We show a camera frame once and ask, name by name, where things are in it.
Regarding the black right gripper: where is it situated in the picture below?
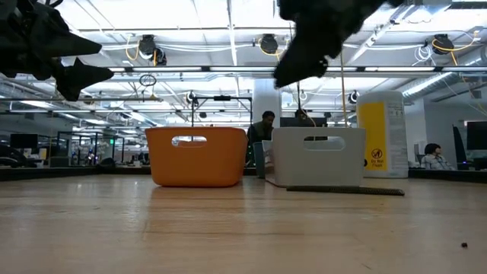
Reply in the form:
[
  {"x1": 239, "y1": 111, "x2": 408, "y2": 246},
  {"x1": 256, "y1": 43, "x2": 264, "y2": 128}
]
[{"x1": 273, "y1": 0, "x2": 405, "y2": 89}]

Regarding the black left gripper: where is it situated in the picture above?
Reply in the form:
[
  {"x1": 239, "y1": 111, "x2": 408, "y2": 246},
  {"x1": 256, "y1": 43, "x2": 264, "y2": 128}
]
[{"x1": 0, "y1": 0, "x2": 115, "y2": 102}]

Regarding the white plastic bin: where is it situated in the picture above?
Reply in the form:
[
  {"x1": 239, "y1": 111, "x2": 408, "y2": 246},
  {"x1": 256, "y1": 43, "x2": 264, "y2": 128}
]
[{"x1": 271, "y1": 126, "x2": 367, "y2": 189}]

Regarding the black comb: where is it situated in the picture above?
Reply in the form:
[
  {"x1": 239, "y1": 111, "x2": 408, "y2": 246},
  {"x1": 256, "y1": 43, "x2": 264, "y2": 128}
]
[{"x1": 285, "y1": 184, "x2": 406, "y2": 197}]

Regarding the person at desk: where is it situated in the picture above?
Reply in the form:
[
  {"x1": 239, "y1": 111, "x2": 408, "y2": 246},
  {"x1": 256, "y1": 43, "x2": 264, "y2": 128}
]
[{"x1": 246, "y1": 110, "x2": 276, "y2": 146}]

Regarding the small black monitor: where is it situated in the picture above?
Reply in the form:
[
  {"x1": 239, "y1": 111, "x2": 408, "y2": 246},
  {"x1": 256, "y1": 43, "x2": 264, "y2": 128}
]
[{"x1": 9, "y1": 132, "x2": 40, "y2": 150}]

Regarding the white canister with yellow label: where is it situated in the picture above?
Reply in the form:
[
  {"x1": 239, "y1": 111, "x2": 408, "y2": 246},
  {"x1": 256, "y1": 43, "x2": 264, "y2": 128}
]
[{"x1": 356, "y1": 90, "x2": 409, "y2": 179}]

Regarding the orange plastic bin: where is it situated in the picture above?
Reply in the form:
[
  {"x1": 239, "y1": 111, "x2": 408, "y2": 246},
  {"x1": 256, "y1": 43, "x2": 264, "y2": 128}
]
[{"x1": 145, "y1": 126, "x2": 249, "y2": 189}]

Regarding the seated person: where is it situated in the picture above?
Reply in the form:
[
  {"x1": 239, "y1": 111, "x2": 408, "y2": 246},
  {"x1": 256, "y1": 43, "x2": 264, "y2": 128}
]
[{"x1": 420, "y1": 142, "x2": 456, "y2": 171}]

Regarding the black computer monitor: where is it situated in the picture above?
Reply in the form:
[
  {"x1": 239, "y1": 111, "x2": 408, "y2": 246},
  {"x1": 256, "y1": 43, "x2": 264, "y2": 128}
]
[{"x1": 466, "y1": 120, "x2": 487, "y2": 151}]

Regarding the black ceiling cable reel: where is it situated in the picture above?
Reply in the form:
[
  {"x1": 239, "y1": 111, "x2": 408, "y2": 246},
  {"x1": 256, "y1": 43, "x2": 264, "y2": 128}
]
[
  {"x1": 433, "y1": 33, "x2": 455, "y2": 55},
  {"x1": 259, "y1": 33, "x2": 280, "y2": 56},
  {"x1": 137, "y1": 34, "x2": 158, "y2": 58}
]

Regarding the yellow hanging cable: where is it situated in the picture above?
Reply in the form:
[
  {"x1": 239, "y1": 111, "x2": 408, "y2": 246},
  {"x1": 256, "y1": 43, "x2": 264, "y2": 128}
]
[{"x1": 339, "y1": 49, "x2": 349, "y2": 127}]

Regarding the black background cell frame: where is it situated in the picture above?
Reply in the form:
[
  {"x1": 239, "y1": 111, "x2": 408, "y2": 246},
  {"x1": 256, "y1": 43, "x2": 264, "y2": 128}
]
[{"x1": 189, "y1": 94, "x2": 254, "y2": 129}]

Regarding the black aluminium table frame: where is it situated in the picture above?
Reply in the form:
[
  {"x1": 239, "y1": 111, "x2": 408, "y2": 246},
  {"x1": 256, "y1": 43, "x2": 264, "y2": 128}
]
[{"x1": 0, "y1": 165, "x2": 487, "y2": 183}]

